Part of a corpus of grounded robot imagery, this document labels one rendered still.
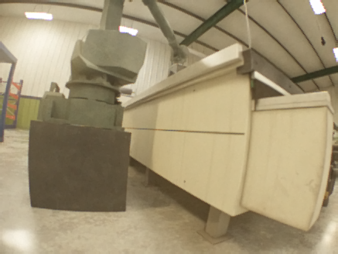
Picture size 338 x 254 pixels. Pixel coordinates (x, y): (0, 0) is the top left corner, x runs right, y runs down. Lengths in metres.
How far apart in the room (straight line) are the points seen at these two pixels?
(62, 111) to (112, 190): 0.55
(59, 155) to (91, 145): 0.19
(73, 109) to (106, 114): 0.19
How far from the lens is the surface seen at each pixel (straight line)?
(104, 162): 0.99
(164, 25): 1.99
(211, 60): 0.67
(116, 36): 1.16
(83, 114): 0.99
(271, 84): 0.65
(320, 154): 0.47
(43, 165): 1.02
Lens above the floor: 0.51
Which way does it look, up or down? 3 degrees up
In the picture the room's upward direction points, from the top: 6 degrees clockwise
